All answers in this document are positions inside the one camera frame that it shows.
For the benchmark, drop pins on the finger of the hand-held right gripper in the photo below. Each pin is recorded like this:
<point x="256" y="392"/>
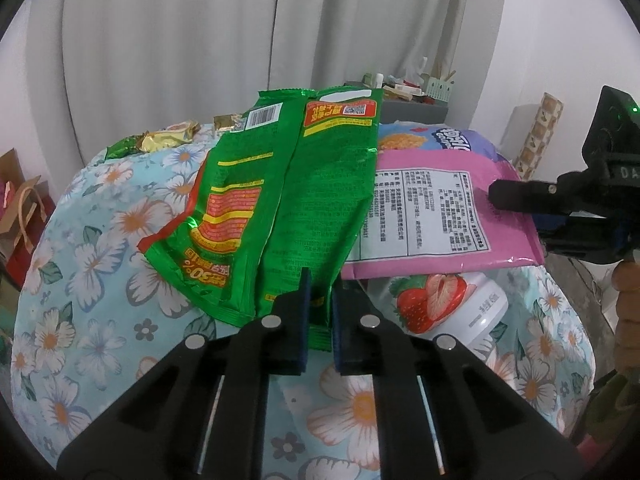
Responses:
<point x="520" y="195"/>
<point x="575" y="245"/>

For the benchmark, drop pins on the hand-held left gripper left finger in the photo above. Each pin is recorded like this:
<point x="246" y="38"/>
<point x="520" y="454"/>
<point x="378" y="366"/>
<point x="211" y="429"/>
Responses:
<point x="302" y="320"/>

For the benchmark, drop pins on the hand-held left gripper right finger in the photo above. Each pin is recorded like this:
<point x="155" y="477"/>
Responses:
<point x="342" y="332"/>

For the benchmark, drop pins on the pink snack bag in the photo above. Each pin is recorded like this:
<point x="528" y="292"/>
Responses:
<point x="430" y="200"/>

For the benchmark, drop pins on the white strawberry milk bottle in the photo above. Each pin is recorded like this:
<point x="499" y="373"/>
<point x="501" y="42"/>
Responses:
<point x="450" y="310"/>

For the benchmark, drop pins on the green snack bag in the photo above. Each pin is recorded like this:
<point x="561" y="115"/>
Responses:
<point x="280" y="200"/>

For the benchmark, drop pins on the person's right hand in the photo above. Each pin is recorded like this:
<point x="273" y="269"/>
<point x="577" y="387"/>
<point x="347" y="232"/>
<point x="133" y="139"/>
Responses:
<point x="627" y="310"/>

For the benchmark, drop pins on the patterned wrapping paper roll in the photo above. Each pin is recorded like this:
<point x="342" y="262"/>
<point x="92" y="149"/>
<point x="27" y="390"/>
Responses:
<point x="540" y="130"/>

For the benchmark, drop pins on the green white pen holder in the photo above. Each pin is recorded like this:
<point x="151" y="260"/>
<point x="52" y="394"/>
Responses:
<point x="440" y="90"/>

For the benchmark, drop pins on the grey cabinet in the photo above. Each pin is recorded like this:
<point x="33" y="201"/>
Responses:
<point x="410" y="112"/>

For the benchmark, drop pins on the floral blue tablecloth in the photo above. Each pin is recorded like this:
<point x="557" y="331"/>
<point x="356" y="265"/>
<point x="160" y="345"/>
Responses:
<point x="100" y="285"/>

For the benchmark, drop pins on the small gold candy wrapper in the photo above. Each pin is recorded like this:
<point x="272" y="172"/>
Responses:
<point x="227" y="121"/>

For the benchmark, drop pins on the large gold candy wrapper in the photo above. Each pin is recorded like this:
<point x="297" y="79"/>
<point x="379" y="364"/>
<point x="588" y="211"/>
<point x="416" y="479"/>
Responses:
<point x="165" y="139"/>

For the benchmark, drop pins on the green candy wrapper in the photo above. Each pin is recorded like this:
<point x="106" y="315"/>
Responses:
<point x="122" y="147"/>

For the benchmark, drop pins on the grey curtain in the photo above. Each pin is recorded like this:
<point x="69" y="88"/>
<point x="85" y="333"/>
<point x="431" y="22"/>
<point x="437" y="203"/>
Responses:
<point x="175" y="35"/>

